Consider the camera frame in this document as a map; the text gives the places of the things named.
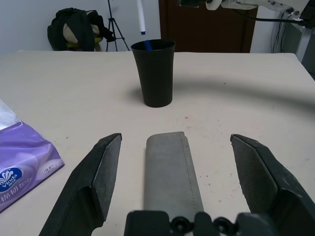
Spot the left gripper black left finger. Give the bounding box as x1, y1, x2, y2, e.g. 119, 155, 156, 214
38, 132, 123, 236

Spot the grey glasses case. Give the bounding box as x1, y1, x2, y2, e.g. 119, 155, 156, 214
143, 131, 205, 216

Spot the black tripod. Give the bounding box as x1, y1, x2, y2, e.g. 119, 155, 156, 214
105, 0, 131, 52

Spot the black plastic cup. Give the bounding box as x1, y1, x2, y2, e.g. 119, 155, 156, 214
130, 38, 176, 108

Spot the white frame desk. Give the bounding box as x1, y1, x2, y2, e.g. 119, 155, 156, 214
270, 0, 315, 74

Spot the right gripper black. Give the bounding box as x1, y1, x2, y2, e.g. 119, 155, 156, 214
178, 0, 206, 7

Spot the yellow-green stool cushion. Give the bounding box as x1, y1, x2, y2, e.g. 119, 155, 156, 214
65, 35, 103, 50

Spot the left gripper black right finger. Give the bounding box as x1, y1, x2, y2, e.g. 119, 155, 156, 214
230, 133, 315, 236

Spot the purple tissue pack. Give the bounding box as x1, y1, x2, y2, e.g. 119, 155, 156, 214
0, 98, 66, 213

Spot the white marker with blue cap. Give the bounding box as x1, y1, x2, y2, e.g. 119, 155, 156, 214
136, 0, 148, 35

